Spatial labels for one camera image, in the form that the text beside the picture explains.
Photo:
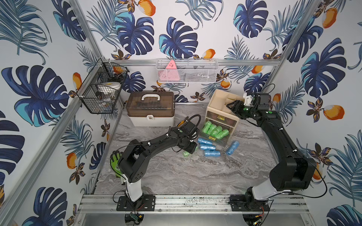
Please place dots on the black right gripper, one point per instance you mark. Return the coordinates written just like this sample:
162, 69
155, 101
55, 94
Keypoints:
236, 107

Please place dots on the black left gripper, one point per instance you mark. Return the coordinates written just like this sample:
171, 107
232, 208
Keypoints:
191, 147

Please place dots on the green roll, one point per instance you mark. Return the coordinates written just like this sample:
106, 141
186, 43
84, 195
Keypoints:
186, 154
206, 127
222, 134
216, 131
211, 129

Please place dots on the beige drawer organizer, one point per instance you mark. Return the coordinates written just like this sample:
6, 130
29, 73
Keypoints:
217, 111

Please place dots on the clear bottom drawer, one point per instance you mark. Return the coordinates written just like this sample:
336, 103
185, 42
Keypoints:
221, 142

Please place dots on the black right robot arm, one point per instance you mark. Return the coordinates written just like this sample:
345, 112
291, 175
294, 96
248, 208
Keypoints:
293, 171

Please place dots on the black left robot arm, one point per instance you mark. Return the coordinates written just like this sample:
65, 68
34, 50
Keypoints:
135, 159

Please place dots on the yellow black pliers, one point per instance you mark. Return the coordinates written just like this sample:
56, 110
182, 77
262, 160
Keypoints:
182, 122

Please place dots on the blue roll top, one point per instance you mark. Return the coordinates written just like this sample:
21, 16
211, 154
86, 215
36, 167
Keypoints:
204, 141

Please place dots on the brown lidded storage box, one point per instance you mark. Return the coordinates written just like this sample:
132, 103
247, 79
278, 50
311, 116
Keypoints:
151, 109

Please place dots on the pink triangle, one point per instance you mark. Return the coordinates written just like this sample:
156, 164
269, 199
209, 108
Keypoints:
170, 73

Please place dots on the green work glove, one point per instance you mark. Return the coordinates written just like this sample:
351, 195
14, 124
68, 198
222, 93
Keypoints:
114, 159

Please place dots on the white tape roll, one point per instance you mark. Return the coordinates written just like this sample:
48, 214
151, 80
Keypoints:
108, 87

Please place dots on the clear wall tray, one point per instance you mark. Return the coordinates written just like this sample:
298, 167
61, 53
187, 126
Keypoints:
192, 70

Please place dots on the black wire basket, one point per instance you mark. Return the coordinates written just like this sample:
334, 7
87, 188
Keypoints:
98, 102

